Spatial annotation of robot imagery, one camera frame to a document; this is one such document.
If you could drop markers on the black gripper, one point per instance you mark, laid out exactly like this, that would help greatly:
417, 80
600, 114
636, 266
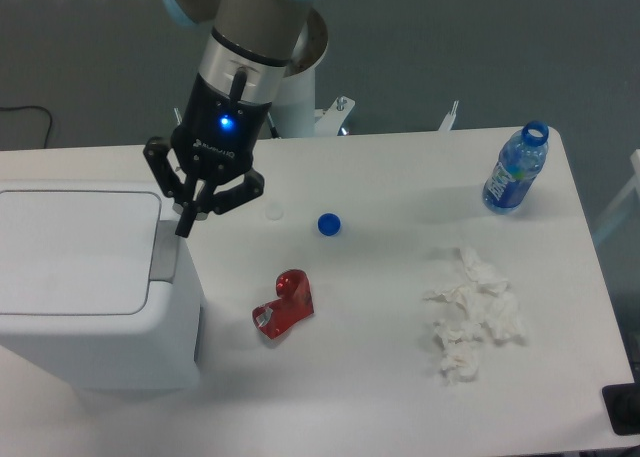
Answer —
215, 140

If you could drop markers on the white plastic trash can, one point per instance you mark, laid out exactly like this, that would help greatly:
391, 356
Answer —
97, 289

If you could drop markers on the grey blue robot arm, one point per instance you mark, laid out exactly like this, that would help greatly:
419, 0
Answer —
256, 35

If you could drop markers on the crushed red can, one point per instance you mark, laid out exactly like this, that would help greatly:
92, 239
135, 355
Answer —
293, 304

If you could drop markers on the blue bottle cap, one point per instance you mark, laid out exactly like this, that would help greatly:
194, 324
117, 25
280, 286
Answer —
329, 224

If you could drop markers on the crumpled white tissue pile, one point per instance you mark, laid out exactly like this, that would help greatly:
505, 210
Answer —
479, 308

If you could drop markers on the blue plastic water bottle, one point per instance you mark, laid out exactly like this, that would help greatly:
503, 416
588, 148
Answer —
519, 162

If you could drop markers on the white furniture at right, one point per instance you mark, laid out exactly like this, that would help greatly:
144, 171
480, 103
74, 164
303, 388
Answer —
620, 208

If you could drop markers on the black device at edge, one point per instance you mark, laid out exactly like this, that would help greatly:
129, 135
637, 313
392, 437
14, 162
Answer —
622, 405

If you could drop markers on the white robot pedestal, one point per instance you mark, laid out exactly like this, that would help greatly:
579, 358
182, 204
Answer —
298, 87

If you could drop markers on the white metal base frame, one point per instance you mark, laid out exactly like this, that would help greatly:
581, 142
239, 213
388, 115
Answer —
331, 121

